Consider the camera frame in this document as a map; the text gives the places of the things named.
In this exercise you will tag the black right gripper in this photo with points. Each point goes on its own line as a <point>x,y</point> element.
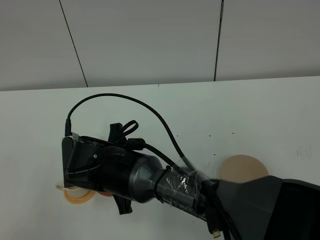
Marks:
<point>102,166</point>

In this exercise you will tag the brown clay teapot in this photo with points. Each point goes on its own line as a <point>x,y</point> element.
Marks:
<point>105,193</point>

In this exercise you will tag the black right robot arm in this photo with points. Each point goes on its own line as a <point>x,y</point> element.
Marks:
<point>267,208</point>

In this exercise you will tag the beige round teapot coaster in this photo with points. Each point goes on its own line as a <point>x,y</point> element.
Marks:
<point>242,168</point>

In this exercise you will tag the near orange saucer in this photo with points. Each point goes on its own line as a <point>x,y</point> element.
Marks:
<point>79,195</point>

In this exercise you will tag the near white teacup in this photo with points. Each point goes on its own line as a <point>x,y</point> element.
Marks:
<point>61,186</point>

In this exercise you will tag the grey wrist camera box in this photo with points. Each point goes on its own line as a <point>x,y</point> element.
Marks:
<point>67,146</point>

